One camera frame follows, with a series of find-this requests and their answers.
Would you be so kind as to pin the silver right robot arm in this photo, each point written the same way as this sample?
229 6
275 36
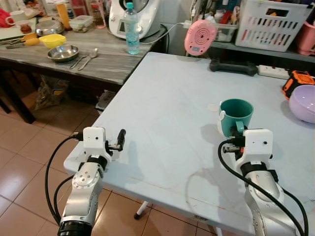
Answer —
263 196

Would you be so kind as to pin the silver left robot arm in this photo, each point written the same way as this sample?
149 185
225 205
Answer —
83 189

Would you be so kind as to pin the white power strip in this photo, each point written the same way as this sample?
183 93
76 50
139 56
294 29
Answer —
273 72

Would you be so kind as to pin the purple plastic bowl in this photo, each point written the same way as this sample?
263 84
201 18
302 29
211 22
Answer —
304 103

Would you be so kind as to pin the white table leg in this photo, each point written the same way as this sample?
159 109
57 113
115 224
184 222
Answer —
141 210

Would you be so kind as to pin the grey wooden side table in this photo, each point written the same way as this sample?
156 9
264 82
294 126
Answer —
113 64

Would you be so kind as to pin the orange and black device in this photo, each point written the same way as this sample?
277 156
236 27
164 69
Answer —
297 79

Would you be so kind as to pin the patterned bag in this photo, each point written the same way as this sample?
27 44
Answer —
51 96

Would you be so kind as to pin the metal fork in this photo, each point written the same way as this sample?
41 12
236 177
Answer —
78 60

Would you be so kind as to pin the metal spoon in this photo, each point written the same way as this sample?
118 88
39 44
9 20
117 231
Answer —
92 53

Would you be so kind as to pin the pink round gadget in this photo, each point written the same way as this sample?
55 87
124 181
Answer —
200 38

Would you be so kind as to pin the stainless steel bowl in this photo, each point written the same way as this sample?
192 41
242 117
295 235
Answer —
63 53

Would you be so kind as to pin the clear water bottle blue cap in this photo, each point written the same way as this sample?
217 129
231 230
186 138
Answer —
131 34

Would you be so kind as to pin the white slotted plastic basket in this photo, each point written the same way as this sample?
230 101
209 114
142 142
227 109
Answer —
270 24

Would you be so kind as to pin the pink plastic basket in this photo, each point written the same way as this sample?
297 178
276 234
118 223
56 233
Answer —
307 39

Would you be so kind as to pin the yellow plastic bowl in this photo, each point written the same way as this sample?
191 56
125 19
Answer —
52 40

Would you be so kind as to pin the clear lidded food container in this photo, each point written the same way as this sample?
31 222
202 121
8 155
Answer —
81 23

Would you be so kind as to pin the white kitchen appliance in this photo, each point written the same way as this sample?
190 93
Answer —
147 17

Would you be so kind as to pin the steel pot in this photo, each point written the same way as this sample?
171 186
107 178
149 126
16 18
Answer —
49 28

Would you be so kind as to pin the orange bottle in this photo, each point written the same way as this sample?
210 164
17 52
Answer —
63 14

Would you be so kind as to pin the white mug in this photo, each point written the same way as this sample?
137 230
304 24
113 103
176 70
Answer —
17 17

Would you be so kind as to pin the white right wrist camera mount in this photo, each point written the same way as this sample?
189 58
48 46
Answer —
256 145

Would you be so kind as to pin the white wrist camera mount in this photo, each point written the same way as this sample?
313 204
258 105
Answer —
93 140
256 145

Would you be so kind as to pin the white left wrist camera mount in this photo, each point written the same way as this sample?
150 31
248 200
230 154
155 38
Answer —
93 140

